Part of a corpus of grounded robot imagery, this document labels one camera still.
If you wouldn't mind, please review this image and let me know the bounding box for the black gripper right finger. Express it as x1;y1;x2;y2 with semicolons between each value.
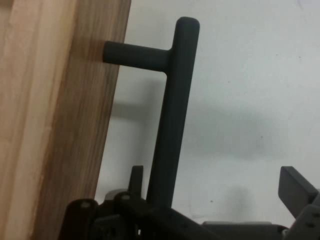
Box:
277;165;320;240

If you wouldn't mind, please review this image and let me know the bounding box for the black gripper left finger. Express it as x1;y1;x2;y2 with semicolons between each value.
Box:
59;165;210;240

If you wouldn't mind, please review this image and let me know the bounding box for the black bar door handle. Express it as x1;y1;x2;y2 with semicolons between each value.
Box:
102;16;201;210

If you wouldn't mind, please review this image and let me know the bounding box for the light wooden cabinet door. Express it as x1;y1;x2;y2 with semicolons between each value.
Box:
0;0;133;240

